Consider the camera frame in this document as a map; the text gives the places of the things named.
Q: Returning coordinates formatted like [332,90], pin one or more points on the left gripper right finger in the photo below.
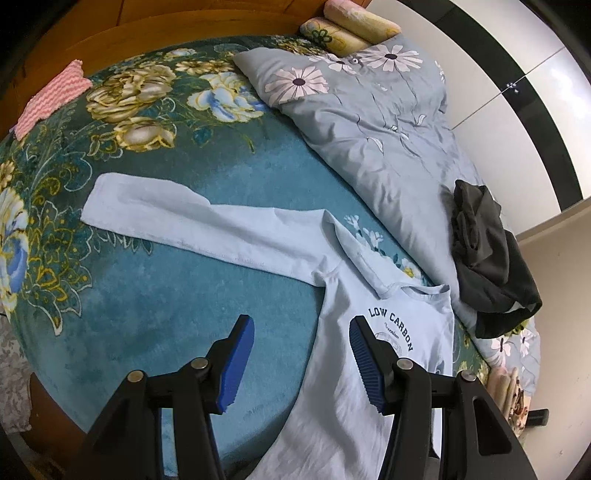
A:
[444,427]

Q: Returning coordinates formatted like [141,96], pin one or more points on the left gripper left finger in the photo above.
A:
[125,441]

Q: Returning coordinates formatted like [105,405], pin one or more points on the cream patterned folded cloth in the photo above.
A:
[519,410]

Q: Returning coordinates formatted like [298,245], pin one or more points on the beige fleece folded blanket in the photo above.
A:
[504,387]

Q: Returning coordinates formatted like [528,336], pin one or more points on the teal floral bed blanket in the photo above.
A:
[87,305]

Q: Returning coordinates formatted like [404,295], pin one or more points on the dark grey garment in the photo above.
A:
[494,278]

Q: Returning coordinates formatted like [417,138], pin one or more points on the grey floral quilt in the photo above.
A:
[378,119]

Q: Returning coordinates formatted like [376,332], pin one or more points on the pink knitted cloth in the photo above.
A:
[65,87]

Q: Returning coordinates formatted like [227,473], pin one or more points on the white black sliding wardrobe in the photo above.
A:
[518,99]

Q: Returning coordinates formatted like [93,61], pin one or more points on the yellow floral pillow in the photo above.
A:
[346,28]

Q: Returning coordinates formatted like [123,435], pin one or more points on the orange wooden bed frame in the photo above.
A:
[101,33]

